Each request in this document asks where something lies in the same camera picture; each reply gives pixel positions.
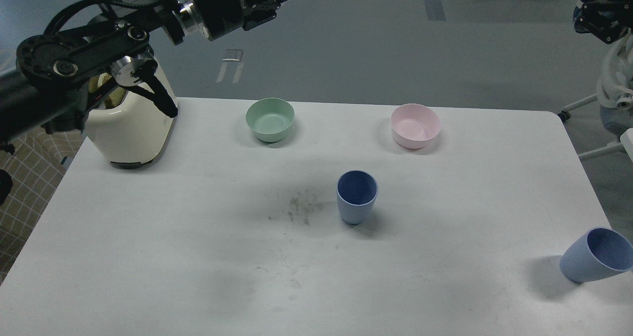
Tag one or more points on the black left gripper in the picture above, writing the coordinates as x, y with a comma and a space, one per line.
216, 18

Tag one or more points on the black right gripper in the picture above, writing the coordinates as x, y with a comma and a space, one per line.
609, 21

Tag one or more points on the light blue cup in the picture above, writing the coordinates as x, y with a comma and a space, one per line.
600, 253

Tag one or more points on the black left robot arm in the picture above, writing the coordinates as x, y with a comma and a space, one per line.
93, 47

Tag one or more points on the green bowl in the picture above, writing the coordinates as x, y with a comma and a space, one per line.
270, 119

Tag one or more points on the pink bowl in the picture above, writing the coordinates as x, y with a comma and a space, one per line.
414, 126

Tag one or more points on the cream white toaster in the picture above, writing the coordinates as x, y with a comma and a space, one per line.
130, 135

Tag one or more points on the beige checkered cloth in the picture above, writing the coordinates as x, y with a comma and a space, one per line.
36, 169

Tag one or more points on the white chair frame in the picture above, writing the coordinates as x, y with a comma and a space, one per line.
614, 94

